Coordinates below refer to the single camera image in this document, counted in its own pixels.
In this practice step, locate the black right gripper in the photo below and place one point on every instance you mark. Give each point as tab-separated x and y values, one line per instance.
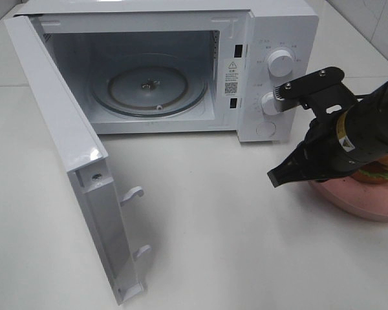
321	154

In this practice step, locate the round white door button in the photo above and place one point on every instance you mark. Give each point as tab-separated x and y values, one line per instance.
266	129

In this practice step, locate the white timer knob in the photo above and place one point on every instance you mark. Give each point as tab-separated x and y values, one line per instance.
271	105

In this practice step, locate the burger with lettuce and cheese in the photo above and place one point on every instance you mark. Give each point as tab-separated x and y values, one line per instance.
374	173

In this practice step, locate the pink round plate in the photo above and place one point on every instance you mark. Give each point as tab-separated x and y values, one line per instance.
365	200

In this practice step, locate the white microwave door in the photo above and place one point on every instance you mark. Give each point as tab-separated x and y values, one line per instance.
84	158

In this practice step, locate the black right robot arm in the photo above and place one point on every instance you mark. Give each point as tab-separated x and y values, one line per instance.
347	132

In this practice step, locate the upper white power knob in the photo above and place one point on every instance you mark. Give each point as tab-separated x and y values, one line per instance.
280	62

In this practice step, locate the white microwave oven body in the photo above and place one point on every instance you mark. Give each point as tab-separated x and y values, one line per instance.
232	38

